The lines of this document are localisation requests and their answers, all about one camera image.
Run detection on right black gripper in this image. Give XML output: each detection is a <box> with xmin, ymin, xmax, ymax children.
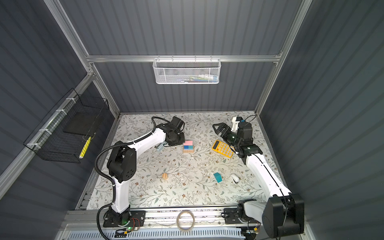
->
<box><xmin>213</xmin><ymin>123</ymin><xmax>242</xmax><ymax>148</ymax></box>

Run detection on small wood cylinder block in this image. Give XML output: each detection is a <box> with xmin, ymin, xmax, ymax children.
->
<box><xmin>162</xmin><ymin>173</ymin><xmax>168</xmax><ymax>181</ymax></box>

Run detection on teal green block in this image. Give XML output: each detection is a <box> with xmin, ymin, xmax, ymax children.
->
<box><xmin>214</xmin><ymin>173</ymin><xmax>223</xmax><ymax>183</ymax></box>

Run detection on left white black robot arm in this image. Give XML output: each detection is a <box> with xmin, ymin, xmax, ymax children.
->
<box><xmin>95</xmin><ymin>117</ymin><xmax>185</xmax><ymax>227</ymax></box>

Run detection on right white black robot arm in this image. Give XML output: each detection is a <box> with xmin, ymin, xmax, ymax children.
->
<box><xmin>213</xmin><ymin>117</ymin><xmax>305</xmax><ymax>239</ymax></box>

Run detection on yellow calculator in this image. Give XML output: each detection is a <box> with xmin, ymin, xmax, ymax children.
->
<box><xmin>212</xmin><ymin>140</ymin><xmax>233</xmax><ymax>158</ymax></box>

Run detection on small white device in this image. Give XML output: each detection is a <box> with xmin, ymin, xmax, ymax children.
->
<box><xmin>231</xmin><ymin>174</ymin><xmax>240</xmax><ymax>184</ymax></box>

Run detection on markers in white basket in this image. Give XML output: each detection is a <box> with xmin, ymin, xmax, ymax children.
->
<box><xmin>178</xmin><ymin>75</ymin><xmax>219</xmax><ymax>83</ymax></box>

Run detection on clear tape roll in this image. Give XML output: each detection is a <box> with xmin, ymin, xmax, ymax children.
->
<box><xmin>176</xmin><ymin>210</ymin><xmax>196</xmax><ymax>233</ymax></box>

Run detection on black pad in basket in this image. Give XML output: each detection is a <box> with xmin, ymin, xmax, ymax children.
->
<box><xmin>63</xmin><ymin>113</ymin><xmax>104</xmax><ymax>137</ymax></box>

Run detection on yellow marker pen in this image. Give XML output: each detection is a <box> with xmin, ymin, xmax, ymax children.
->
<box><xmin>79</xmin><ymin>137</ymin><xmax>92</xmax><ymax>159</ymax></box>

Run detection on black corrugated cable hose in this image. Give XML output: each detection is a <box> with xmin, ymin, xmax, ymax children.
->
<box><xmin>94</xmin><ymin>116</ymin><xmax>172</xmax><ymax>240</ymax></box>

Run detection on white wire mesh basket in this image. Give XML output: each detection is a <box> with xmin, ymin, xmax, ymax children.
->
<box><xmin>153</xmin><ymin>59</ymin><xmax>222</xmax><ymax>85</ymax></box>

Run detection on black wire basket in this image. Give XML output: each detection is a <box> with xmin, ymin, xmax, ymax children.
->
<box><xmin>24</xmin><ymin>91</ymin><xmax>110</xmax><ymax>164</ymax></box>

